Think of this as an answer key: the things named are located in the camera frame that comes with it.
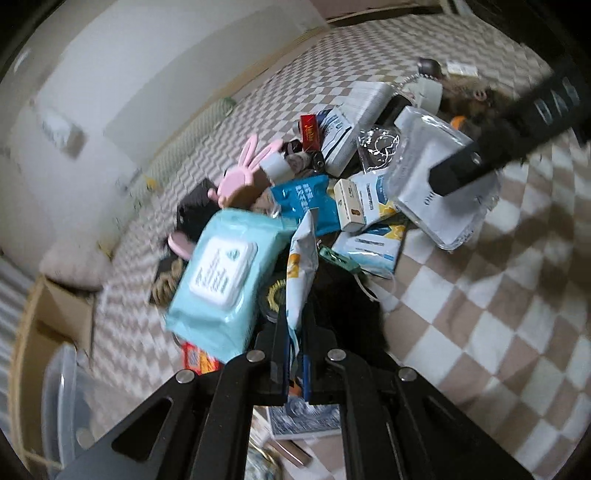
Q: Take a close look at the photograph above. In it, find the white blue box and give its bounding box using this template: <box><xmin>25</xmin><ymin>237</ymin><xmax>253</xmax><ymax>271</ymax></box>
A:
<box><xmin>318</xmin><ymin>106</ymin><xmax>365</xmax><ymax>176</ymax></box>

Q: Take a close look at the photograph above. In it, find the light blue wet wipes pack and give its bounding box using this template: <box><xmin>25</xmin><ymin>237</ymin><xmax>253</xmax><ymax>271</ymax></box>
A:
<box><xmin>164</xmin><ymin>208</ymin><xmax>298</xmax><ymax>363</ymax></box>

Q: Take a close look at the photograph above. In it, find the silver white pouch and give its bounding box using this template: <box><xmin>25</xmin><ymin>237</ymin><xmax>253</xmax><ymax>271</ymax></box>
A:
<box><xmin>385</xmin><ymin>106</ymin><xmax>502</xmax><ymax>250</ymax></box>

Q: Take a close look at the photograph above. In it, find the small red packet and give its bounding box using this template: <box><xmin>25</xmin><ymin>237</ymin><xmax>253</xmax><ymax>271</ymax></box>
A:
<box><xmin>300</xmin><ymin>113</ymin><xmax>321</xmax><ymax>151</ymax></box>

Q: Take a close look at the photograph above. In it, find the blue patterned playing card box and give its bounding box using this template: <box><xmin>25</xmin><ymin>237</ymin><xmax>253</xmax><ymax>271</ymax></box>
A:
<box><xmin>268</xmin><ymin>392</ymin><xmax>342</xmax><ymax>439</ymax></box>

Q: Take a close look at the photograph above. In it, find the white blue yellow packet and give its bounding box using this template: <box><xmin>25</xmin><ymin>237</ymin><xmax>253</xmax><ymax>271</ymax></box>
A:
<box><xmin>332</xmin><ymin>224</ymin><xmax>407</xmax><ymax>278</ymax></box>

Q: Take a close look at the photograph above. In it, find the small white bottle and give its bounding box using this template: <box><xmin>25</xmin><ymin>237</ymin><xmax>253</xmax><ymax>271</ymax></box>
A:
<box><xmin>261</xmin><ymin>152</ymin><xmax>294</xmax><ymax>183</ymax></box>

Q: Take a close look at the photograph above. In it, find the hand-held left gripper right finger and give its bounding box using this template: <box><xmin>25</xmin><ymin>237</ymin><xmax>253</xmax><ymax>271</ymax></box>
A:
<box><xmin>302</xmin><ymin>314</ymin><xmax>536</xmax><ymax>480</ymax></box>

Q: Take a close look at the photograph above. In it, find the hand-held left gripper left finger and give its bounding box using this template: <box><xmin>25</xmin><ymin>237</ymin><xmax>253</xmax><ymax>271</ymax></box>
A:
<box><xmin>55</xmin><ymin>318</ymin><xmax>291</xmax><ymax>480</ymax></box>

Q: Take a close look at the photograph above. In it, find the small beige carton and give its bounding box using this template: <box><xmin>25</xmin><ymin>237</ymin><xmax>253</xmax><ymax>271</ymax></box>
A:
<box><xmin>333</xmin><ymin>178</ymin><xmax>368</xmax><ymax>232</ymax></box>

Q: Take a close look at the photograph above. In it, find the white elastic cord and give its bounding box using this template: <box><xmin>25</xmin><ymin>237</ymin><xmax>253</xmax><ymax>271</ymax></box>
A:
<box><xmin>355</xmin><ymin>272</ymin><xmax>398</xmax><ymax>315</ymax></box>

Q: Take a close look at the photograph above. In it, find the white yellow snack packet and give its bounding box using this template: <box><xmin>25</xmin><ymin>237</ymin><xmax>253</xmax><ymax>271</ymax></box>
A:
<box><xmin>285</xmin><ymin>210</ymin><xmax>321</xmax><ymax>333</ymax></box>

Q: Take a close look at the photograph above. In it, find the blue foil packet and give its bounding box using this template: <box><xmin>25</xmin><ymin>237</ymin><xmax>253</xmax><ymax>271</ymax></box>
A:
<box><xmin>270</xmin><ymin>174</ymin><xmax>342</xmax><ymax>236</ymax></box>

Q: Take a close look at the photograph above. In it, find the pink bunny toy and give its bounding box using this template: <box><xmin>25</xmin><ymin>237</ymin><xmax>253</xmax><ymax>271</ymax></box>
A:
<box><xmin>208</xmin><ymin>134</ymin><xmax>284</xmax><ymax>206</ymax></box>

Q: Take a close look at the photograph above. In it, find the cardboard box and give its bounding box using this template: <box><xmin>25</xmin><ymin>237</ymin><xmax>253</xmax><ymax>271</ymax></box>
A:
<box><xmin>34</xmin><ymin>277</ymin><xmax>98</xmax><ymax>365</ymax></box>

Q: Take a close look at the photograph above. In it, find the clear plastic storage container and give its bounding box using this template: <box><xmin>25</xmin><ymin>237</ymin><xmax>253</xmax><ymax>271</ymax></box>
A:
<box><xmin>39</xmin><ymin>344</ymin><xmax>121</xmax><ymax>467</ymax></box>

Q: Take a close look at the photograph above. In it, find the gold braided cord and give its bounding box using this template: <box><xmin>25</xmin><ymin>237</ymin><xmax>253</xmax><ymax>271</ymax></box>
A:
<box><xmin>150</xmin><ymin>258</ymin><xmax>185</xmax><ymax>305</ymax></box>

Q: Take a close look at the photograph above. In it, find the checkered blanket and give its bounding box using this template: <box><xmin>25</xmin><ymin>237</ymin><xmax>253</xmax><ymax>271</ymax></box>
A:
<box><xmin>88</xmin><ymin>18</ymin><xmax>591</xmax><ymax>480</ymax></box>

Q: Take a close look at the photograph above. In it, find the brown plush toy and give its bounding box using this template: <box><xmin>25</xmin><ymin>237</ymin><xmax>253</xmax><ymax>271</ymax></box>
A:
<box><xmin>438</xmin><ymin>76</ymin><xmax>513</xmax><ymax>134</ymax></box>

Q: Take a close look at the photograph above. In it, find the black pouch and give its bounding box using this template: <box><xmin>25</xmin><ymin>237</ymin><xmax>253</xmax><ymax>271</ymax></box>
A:
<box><xmin>175</xmin><ymin>180</ymin><xmax>222</xmax><ymax>241</ymax></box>

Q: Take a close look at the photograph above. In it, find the white blue-striped packet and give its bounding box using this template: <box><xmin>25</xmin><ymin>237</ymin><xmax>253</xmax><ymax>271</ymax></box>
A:
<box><xmin>351</xmin><ymin>173</ymin><xmax>400</xmax><ymax>222</ymax></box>

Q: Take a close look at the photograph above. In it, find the red snack packet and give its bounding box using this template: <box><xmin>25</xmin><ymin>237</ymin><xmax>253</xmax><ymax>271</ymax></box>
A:
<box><xmin>180</xmin><ymin>342</ymin><xmax>222</xmax><ymax>374</ymax></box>

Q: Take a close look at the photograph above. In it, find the brown leather item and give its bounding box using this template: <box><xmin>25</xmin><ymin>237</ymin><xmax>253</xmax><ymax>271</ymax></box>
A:
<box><xmin>265</xmin><ymin>438</ymin><xmax>315</xmax><ymax>467</ymax></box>

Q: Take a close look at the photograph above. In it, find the green clip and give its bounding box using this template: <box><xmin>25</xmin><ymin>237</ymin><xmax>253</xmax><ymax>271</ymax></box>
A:
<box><xmin>318</xmin><ymin>247</ymin><xmax>361</xmax><ymax>273</ymax></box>

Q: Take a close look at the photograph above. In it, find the black round tin yellow emblem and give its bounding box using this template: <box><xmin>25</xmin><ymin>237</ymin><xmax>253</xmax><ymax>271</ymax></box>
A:
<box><xmin>263</xmin><ymin>277</ymin><xmax>289</xmax><ymax>319</ymax></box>

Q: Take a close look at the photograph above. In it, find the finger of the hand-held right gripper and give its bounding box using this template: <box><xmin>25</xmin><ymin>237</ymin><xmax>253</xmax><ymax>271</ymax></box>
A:
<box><xmin>429</xmin><ymin>60</ymin><xmax>591</xmax><ymax>197</ymax></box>

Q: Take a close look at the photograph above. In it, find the clear plastic bag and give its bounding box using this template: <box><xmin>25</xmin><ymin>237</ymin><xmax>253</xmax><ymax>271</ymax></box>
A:
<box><xmin>358</xmin><ymin>124</ymin><xmax>402</xmax><ymax>174</ymax></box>

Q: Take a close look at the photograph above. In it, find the beige pillow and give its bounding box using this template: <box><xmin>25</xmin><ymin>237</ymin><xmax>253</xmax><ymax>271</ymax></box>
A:
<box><xmin>39</xmin><ymin>240</ymin><xmax>114</xmax><ymax>291</ymax></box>

